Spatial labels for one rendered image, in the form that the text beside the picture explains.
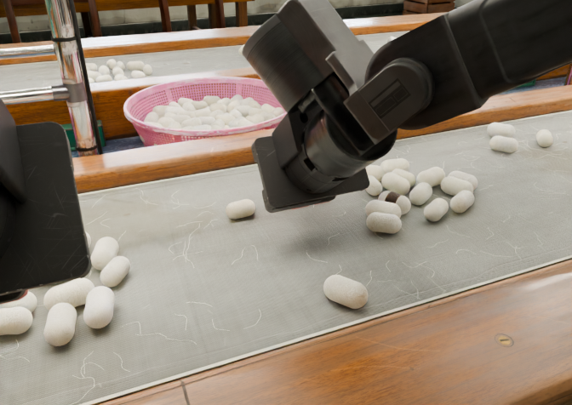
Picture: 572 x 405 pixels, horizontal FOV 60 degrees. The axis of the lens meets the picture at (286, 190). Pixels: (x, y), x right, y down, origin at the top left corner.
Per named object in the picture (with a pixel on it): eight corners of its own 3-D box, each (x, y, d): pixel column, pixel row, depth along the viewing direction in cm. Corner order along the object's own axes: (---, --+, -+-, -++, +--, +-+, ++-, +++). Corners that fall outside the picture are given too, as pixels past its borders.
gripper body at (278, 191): (248, 145, 46) (268, 115, 39) (345, 129, 49) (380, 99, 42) (265, 212, 45) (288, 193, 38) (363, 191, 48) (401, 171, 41)
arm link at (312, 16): (214, 67, 36) (316, -64, 28) (278, 46, 42) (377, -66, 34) (309, 193, 36) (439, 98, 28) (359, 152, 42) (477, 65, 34)
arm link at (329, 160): (277, 127, 40) (304, 91, 34) (327, 93, 42) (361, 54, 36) (328, 194, 40) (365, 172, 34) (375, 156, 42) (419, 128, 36)
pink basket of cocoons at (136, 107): (330, 156, 81) (333, 100, 76) (194, 213, 65) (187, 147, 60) (231, 116, 98) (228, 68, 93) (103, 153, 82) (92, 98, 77)
